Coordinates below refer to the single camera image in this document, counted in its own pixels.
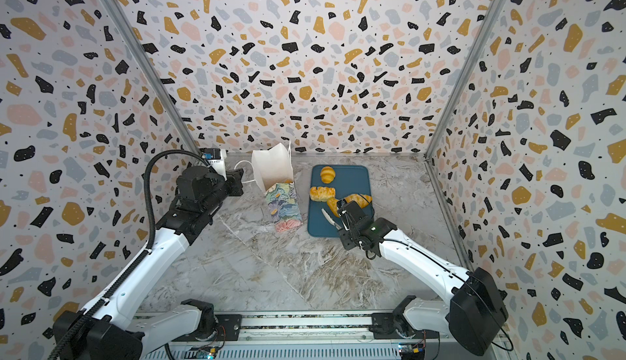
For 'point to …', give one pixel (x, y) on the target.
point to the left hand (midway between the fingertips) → (240, 165)
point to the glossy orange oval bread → (332, 204)
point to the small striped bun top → (328, 174)
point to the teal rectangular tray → (350, 179)
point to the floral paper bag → (273, 166)
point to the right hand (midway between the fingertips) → (346, 227)
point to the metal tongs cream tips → (334, 223)
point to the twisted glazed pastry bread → (322, 193)
